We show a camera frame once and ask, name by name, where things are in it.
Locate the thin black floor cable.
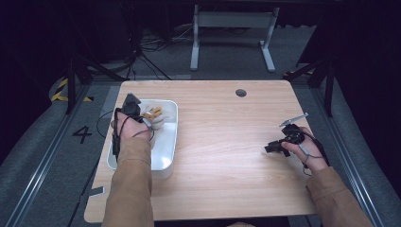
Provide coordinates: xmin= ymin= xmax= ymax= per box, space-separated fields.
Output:
xmin=96 ymin=110 xmax=114 ymax=139

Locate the tangle of floor cables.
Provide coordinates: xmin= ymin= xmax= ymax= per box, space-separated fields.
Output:
xmin=126 ymin=24 xmax=194 ymax=80

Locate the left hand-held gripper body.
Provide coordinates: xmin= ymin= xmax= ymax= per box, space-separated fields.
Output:
xmin=120 ymin=92 xmax=144 ymax=125

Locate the person's left hand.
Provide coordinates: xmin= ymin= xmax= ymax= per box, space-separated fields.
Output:
xmin=110 ymin=117 xmax=154 ymax=143

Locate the white plastic bin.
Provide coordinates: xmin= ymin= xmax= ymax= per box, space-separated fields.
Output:
xmin=106 ymin=98 xmax=180 ymax=180

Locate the person's right hand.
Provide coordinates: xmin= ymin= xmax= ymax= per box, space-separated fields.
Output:
xmin=281 ymin=126 xmax=329 ymax=175

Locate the grey metal desk frame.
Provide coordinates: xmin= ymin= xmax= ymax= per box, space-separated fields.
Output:
xmin=189 ymin=4 xmax=281 ymax=73

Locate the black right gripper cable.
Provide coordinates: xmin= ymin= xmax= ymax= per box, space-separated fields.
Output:
xmin=294 ymin=128 xmax=331 ymax=177

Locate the black metal stand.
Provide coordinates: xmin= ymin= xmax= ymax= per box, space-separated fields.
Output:
xmin=64 ymin=55 xmax=128 ymax=115
xmin=283 ymin=56 xmax=336 ymax=118

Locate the metal floor rail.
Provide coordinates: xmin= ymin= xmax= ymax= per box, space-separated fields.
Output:
xmin=310 ymin=88 xmax=385 ymax=227
xmin=4 ymin=84 xmax=93 ymax=227

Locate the white glove with orange fingertips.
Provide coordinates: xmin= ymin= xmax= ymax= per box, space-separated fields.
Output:
xmin=140 ymin=104 xmax=166 ymax=131

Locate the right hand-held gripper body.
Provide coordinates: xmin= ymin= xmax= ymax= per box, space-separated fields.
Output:
xmin=278 ymin=112 xmax=309 ymax=147

